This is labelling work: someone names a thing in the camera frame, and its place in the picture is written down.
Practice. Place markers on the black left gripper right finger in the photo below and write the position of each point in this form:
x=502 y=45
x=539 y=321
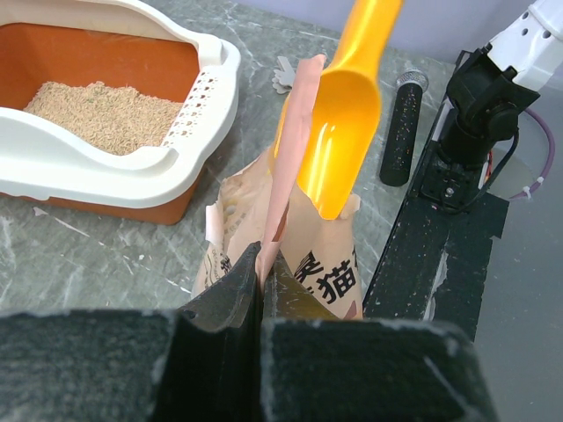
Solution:
x=315 y=367

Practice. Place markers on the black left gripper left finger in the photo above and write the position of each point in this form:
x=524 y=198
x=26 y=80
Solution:
x=189 y=364

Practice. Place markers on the pink cat litter bag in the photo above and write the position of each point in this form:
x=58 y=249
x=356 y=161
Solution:
x=263 y=202

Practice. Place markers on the yellow plastic litter scoop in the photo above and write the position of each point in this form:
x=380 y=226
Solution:
x=347 y=109

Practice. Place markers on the metal bag clip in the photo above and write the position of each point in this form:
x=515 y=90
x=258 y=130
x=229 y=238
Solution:
x=284 y=76

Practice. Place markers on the white orange litter box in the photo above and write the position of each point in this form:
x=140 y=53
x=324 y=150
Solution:
x=117 y=43

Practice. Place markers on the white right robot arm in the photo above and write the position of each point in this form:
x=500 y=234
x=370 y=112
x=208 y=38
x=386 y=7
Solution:
x=487 y=94

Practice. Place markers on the clean litter granules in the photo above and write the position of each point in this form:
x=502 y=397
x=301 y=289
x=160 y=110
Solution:
x=116 y=120

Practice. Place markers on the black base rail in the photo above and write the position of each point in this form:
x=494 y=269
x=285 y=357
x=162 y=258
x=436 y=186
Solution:
x=434 y=265

